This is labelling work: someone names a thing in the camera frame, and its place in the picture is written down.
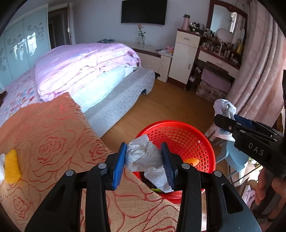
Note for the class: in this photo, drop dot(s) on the pile of small papers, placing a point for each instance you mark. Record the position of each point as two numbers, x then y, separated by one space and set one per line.
166 50

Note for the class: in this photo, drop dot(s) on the orange rose tablecloth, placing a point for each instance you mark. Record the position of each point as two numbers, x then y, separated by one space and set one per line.
55 145

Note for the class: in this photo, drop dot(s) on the black wall television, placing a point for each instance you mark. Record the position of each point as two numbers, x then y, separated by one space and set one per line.
144 11

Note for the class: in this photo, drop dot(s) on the rose in glass vase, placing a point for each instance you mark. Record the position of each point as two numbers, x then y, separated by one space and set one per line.
141 35

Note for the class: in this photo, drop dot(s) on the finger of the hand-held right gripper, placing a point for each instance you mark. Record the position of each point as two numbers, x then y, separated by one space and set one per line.
244 122
225 123

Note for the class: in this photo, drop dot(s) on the pink duvet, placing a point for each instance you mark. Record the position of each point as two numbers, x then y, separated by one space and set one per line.
85 67

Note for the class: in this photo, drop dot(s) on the light blue plastic stool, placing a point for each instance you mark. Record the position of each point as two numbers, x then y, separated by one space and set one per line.
236 156

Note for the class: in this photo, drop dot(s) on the white printed plastic bag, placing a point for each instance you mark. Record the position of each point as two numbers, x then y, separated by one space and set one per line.
223 107

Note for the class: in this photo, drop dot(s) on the pink patterned curtain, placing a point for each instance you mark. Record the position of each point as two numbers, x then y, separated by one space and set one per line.
261 67

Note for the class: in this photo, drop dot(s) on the dark wooden door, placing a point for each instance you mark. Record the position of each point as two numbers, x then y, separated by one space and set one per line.
59 26

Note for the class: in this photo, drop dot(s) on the teal book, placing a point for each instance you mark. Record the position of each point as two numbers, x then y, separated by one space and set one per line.
105 40

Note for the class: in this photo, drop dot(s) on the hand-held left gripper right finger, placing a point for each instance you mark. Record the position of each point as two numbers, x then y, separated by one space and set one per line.
169 167

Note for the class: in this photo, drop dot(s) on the red plastic mesh basket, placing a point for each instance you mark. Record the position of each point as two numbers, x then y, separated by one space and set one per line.
196 142

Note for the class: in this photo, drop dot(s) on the dressing table with mirror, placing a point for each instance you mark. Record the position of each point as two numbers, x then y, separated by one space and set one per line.
221 64

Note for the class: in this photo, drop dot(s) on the white tissue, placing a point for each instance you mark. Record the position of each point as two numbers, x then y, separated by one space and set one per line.
145 156

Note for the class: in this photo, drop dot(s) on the round white makeup mirror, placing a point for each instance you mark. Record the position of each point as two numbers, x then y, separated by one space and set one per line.
224 35

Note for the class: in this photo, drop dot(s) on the green wrapper scrap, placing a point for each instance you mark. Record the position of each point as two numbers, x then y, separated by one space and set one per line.
157 190

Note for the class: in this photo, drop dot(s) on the stool with purple cushion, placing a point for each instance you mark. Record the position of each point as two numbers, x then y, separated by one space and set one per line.
214 78

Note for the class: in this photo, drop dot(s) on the yellow bubble sponge pad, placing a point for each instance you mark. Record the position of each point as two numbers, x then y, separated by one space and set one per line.
12 167

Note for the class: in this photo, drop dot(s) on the light blue quilt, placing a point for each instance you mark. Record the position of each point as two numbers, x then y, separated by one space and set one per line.
102 87

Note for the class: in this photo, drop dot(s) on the pink thermos bottle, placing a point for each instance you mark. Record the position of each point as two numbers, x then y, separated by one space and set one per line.
186 22

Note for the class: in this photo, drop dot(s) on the floral glass sliding wardrobe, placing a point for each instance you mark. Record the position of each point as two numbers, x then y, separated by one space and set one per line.
22 49

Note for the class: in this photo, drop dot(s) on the person's right hand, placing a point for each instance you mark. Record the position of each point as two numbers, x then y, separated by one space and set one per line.
273 196

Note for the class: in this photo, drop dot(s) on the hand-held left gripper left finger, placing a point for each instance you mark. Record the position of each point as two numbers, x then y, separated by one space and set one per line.
118 167

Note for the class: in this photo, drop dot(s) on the row of cosmetic bottles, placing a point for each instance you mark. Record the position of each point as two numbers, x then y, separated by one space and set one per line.
207 45

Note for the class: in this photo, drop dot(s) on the bed with floral pink sheet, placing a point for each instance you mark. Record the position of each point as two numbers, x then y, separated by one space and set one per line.
125 98

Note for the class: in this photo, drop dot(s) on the low white cabinet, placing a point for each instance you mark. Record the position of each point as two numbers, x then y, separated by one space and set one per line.
154 62

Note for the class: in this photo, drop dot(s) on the crumpled clear plastic bag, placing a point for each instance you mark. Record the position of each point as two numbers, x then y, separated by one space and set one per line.
1 167

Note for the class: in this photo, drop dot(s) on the tall white cabinet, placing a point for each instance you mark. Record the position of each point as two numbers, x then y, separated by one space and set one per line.
183 58

